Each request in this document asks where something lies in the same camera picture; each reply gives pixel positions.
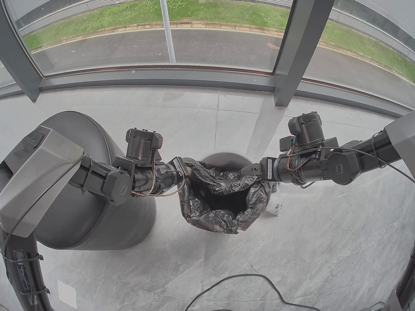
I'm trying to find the dark grey trash bin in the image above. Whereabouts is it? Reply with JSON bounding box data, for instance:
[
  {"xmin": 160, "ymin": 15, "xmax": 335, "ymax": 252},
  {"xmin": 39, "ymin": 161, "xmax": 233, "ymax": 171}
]
[{"xmin": 201, "ymin": 152, "xmax": 255, "ymax": 174}]

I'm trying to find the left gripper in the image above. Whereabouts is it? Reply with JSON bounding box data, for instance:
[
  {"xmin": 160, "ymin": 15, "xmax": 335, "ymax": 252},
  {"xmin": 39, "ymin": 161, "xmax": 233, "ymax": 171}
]
[{"xmin": 131, "ymin": 156, "xmax": 192, "ymax": 196}]

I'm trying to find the black plastic bag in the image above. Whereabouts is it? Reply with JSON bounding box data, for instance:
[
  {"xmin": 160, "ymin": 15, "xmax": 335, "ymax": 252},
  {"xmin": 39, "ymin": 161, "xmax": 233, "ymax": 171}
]
[{"xmin": 178, "ymin": 157, "xmax": 271, "ymax": 235}]

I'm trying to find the window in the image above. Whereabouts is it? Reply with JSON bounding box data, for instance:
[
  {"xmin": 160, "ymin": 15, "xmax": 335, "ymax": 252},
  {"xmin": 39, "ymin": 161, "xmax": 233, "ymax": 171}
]
[{"xmin": 0, "ymin": 0, "xmax": 415, "ymax": 116}]

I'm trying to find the black cable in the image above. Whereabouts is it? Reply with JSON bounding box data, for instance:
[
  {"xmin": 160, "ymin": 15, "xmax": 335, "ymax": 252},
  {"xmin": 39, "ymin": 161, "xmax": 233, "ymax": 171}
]
[
  {"xmin": 319, "ymin": 147, "xmax": 415, "ymax": 184},
  {"xmin": 184, "ymin": 273, "xmax": 329, "ymax": 311}
]

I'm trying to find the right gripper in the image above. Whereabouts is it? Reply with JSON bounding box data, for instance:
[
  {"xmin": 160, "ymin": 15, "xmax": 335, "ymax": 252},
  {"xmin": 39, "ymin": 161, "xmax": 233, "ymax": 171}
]
[{"xmin": 241, "ymin": 154, "xmax": 327, "ymax": 184}]

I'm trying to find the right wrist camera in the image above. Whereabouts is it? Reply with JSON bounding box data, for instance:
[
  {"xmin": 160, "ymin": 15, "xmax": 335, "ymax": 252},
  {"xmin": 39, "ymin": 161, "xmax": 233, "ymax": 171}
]
[{"xmin": 280, "ymin": 116, "xmax": 304, "ymax": 153}]

